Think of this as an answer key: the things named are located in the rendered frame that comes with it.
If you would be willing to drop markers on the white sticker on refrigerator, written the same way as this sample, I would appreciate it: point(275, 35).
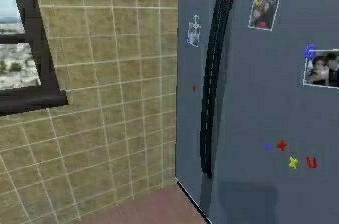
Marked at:
point(194, 31)

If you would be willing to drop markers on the dark grey refrigerator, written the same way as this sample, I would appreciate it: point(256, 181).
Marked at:
point(260, 110)

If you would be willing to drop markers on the small blue magnet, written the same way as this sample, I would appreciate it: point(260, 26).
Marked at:
point(267, 146)

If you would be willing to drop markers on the red star magnet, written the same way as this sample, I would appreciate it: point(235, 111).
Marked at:
point(281, 145)

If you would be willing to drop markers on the yellow letter magnet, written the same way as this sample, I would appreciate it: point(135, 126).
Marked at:
point(293, 162)

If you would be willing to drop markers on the photo with white border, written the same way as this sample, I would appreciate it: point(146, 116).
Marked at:
point(263, 13)
point(327, 68)

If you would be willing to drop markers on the red letter magnet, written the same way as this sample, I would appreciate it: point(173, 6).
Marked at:
point(311, 162)

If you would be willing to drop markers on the blue round magnet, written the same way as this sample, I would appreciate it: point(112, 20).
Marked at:
point(309, 52)

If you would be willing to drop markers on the black framed window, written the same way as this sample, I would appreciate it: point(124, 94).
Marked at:
point(7, 60)

